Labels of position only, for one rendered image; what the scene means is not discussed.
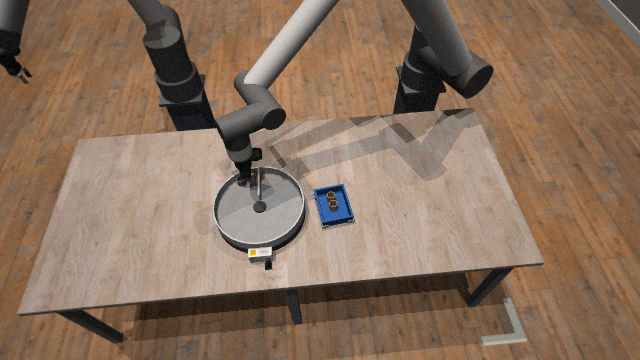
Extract blue shallow tray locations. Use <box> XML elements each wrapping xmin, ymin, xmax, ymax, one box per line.
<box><xmin>314</xmin><ymin>184</ymin><xmax>354</xmax><ymax>226</ymax></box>

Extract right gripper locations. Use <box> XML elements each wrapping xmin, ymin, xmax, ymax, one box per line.
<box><xmin>0</xmin><ymin>47</ymin><xmax>32</xmax><ymax>84</ymax></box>

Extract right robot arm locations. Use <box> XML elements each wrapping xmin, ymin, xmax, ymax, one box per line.
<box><xmin>0</xmin><ymin>0</ymin><xmax>202</xmax><ymax>103</ymax></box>

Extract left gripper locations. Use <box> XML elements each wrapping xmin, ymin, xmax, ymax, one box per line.
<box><xmin>225</xmin><ymin>141</ymin><xmax>262</xmax><ymax>183</ymax></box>

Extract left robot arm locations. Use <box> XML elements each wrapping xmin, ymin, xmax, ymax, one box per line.
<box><xmin>214</xmin><ymin>0</ymin><xmax>493</xmax><ymax>152</ymax></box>

